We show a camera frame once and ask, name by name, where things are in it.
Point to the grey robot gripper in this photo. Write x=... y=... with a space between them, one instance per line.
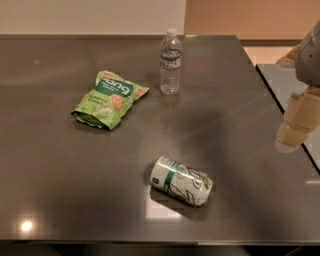
x=310 y=65

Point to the white green 7up can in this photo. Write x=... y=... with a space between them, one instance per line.
x=180 y=181

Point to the clear plastic water bottle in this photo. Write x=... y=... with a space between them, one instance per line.
x=171 y=52

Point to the green snack chip bag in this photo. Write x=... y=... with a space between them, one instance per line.
x=109 y=100

